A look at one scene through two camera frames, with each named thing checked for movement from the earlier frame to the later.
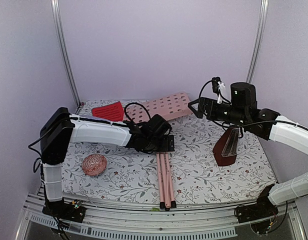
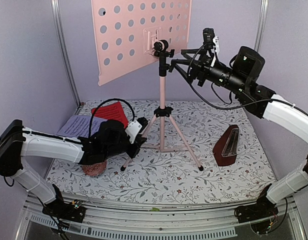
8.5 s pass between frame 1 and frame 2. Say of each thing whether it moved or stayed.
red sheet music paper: stayed
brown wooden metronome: stayed
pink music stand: moved
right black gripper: moved
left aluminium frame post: stayed
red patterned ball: stayed
